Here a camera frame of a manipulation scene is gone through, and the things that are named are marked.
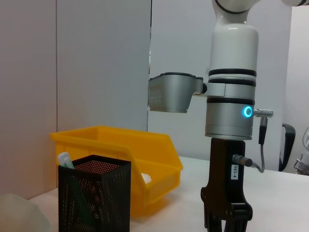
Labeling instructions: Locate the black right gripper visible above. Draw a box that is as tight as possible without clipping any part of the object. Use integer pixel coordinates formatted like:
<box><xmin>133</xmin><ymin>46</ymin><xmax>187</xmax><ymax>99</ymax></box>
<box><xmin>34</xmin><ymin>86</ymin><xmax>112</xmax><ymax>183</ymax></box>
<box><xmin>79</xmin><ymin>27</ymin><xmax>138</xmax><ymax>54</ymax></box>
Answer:
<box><xmin>200</xmin><ymin>137</ymin><xmax>254</xmax><ymax>232</ymax></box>

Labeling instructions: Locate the white paper ball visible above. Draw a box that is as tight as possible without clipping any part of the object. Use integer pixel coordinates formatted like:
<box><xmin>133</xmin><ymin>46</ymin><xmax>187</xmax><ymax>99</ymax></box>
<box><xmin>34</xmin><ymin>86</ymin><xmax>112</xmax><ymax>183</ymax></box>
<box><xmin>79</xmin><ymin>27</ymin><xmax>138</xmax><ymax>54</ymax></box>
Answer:
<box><xmin>141</xmin><ymin>172</ymin><xmax>153</xmax><ymax>184</ymax></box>

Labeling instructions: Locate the mint green pen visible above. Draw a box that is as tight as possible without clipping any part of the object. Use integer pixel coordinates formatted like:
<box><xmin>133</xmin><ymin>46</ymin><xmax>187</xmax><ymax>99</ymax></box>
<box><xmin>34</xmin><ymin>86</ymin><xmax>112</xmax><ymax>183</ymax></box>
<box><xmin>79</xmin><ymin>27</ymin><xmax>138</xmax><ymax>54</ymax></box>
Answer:
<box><xmin>57</xmin><ymin>152</ymin><xmax>91</xmax><ymax>216</ymax></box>

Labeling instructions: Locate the black mesh pen holder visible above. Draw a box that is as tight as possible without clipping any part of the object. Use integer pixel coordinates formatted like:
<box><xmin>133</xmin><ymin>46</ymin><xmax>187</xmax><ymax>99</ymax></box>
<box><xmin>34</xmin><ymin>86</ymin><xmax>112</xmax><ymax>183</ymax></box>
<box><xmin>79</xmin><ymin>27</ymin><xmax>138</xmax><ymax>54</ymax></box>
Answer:
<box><xmin>57</xmin><ymin>154</ymin><xmax>132</xmax><ymax>232</ymax></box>

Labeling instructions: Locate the translucent wavy glass fruit plate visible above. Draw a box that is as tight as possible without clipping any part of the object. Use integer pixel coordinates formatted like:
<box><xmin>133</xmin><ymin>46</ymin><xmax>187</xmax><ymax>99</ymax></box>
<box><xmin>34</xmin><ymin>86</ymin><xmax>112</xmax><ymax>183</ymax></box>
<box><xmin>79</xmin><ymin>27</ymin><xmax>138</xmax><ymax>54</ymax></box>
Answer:
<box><xmin>0</xmin><ymin>193</ymin><xmax>51</xmax><ymax>232</ymax></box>

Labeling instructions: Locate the black chair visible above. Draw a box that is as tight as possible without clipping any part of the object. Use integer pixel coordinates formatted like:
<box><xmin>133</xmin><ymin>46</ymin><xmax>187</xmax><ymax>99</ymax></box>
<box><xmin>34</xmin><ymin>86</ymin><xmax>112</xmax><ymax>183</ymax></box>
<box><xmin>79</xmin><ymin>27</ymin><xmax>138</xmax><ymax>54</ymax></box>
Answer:
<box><xmin>277</xmin><ymin>123</ymin><xmax>296</xmax><ymax>172</ymax></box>

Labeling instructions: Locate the yellow plastic storage bin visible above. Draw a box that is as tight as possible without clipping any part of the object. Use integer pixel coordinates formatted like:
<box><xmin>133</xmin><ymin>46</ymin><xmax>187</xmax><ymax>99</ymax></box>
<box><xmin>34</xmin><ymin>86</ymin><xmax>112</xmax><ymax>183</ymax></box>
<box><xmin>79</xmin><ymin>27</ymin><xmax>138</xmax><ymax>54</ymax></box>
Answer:
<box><xmin>50</xmin><ymin>125</ymin><xmax>183</xmax><ymax>208</ymax></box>

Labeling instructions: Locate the right gripper cable with plug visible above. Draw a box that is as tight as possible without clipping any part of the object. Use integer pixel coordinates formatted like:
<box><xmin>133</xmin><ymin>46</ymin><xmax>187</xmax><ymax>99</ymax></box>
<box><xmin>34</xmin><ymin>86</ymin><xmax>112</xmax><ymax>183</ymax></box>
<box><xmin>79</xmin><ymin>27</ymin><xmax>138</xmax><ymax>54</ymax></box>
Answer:
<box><xmin>232</xmin><ymin>108</ymin><xmax>275</xmax><ymax>174</ymax></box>

